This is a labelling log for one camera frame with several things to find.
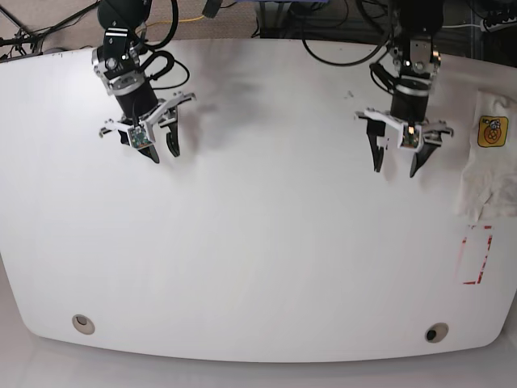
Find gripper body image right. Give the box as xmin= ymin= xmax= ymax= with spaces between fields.
xmin=389 ymin=86 xmax=430 ymax=123

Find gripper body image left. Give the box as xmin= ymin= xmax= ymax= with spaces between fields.
xmin=112 ymin=82 xmax=159 ymax=124

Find white T-shirt with LeRobot print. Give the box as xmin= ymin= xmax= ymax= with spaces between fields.
xmin=455 ymin=91 xmax=516 ymax=221

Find red tape rectangle marker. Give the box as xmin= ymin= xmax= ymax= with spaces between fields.
xmin=457 ymin=225 xmax=494 ymax=285

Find white power strip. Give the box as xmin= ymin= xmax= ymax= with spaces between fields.
xmin=480 ymin=4 xmax=516 ymax=32

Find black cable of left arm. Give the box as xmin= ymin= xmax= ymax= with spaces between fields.
xmin=301 ymin=0 xmax=405 ymax=94

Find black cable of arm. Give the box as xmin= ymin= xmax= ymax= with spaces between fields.
xmin=137 ymin=0 xmax=191 ymax=90
xmin=301 ymin=0 xmax=405 ymax=94

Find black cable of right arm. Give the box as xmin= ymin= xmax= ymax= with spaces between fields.
xmin=137 ymin=0 xmax=191 ymax=90

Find yellow cable on floor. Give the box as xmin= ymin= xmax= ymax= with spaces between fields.
xmin=147 ymin=15 xmax=205 ymax=27

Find black tripod and cables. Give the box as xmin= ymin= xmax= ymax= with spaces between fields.
xmin=0 ymin=0 xmax=102 ymax=61

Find right table cable grommet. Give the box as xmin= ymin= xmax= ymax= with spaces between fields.
xmin=425 ymin=323 xmax=449 ymax=344

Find table cable grommet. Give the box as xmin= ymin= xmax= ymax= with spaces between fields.
xmin=72 ymin=314 xmax=95 ymax=335
xmin=425 ymin=323 xmax=449 ymax=344

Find left table cable grommet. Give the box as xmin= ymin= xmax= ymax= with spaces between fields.
xmin=72 ymin=314 xmax=95 ymax=335

